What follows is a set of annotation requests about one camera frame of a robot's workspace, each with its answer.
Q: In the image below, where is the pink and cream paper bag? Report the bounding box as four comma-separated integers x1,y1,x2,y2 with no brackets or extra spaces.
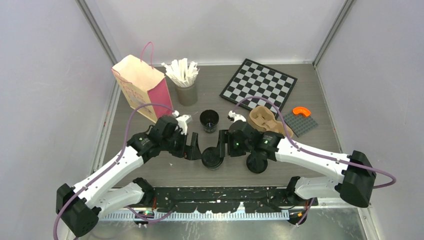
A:
111,54,173,123

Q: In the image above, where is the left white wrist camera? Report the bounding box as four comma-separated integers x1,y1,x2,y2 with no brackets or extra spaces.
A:
172,110,193,135

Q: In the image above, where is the orange curved plastic piece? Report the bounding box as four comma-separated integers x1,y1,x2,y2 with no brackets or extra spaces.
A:
292,106,312,118

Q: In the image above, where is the grey cylindrical straw holder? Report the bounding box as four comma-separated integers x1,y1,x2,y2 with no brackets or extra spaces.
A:
175,83,198,107

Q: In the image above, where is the black lidded coffee cup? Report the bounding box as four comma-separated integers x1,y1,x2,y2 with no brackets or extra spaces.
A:
201,147,224,170

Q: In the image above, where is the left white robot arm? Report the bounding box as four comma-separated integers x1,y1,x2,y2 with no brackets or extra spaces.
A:
54,112,201,238

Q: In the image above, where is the black coffee cup lid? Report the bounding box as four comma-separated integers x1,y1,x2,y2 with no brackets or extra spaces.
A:
246,155,268,174

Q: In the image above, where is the bundle of white wrapped straws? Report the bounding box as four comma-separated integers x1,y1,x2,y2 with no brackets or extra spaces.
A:
161,58,199,88

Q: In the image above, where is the brown cardboard cup carrier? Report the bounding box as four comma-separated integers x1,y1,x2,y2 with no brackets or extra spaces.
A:
246,106,287,137

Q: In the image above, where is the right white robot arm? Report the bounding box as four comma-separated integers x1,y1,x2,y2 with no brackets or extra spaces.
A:
213,120,376,208

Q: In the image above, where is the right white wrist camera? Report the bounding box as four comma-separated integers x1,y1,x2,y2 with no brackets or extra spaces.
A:
227,110,247,123

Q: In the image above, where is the grey studded building baseplate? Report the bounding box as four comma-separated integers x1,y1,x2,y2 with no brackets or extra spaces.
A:
283,112,318,137

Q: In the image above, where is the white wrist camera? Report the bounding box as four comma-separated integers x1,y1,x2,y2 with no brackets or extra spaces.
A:
227,110,247,123
172,110,193,135

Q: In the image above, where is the black and white chessboard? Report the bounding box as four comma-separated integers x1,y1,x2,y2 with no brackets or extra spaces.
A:
219,58,298,118

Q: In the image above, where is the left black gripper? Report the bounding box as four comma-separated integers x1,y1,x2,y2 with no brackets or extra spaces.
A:
161,128,202,160

